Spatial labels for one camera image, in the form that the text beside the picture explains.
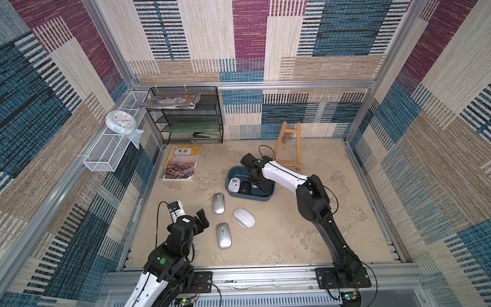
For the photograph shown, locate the wooden mini easel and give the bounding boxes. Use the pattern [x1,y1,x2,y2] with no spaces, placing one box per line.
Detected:
[273,122,304,171]

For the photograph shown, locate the white mouse upside down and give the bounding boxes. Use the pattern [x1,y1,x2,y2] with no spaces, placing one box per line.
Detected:
[227,177,241,193]

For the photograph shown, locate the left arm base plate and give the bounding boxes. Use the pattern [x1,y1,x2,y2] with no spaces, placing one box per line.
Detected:
[187,271,213,294]

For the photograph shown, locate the white wire wall basket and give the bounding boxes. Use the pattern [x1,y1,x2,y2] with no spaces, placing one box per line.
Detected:
[84,92,148,172]

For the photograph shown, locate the black stapler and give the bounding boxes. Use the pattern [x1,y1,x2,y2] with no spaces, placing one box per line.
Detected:
[193,133,219,139]

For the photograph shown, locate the silver mouse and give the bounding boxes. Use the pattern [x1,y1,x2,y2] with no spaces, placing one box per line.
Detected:
[216,223,232,249]
[212,193,225,214]

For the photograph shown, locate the yellow textbook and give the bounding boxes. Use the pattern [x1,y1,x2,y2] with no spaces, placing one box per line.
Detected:
[160,144,202,182]

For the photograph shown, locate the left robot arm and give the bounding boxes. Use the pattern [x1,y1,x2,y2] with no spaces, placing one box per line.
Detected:
[125,209,210,306]

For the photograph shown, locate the magazine on shelf top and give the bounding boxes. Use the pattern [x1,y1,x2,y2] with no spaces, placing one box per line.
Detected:
[139,94,201,109]

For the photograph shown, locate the black wire mesh shelf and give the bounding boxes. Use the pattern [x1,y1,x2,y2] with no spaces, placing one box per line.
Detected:
[146,86,224,145]

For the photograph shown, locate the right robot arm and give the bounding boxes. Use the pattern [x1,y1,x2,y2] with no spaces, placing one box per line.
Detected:
[240,153,372,288]

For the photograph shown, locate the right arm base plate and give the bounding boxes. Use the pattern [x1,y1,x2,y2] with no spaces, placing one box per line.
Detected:
[315,266,372,289]

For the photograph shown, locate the white round clock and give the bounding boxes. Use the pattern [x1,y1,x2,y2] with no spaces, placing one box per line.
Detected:
[105,110,137,135]

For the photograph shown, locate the teal storage box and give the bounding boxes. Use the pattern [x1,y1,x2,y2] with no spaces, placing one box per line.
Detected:
[225,166,275,202]

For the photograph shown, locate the white rounded mouse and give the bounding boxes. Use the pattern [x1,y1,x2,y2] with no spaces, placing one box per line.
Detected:
[233,208,256,228]

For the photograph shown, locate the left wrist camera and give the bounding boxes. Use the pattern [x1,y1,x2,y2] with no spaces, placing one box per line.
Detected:
[167,201,185,223]

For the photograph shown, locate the black Lecoo mouse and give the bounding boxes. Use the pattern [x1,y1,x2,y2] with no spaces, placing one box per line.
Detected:
[239,181,252,195]

